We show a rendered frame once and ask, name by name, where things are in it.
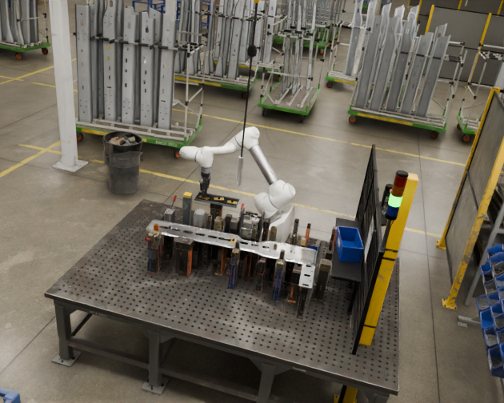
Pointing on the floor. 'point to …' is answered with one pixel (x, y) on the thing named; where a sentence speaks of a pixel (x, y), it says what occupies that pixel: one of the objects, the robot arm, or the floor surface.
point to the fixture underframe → (66, 357)
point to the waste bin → (122, 161)
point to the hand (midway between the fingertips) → (204, 193)
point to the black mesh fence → (367, 198)
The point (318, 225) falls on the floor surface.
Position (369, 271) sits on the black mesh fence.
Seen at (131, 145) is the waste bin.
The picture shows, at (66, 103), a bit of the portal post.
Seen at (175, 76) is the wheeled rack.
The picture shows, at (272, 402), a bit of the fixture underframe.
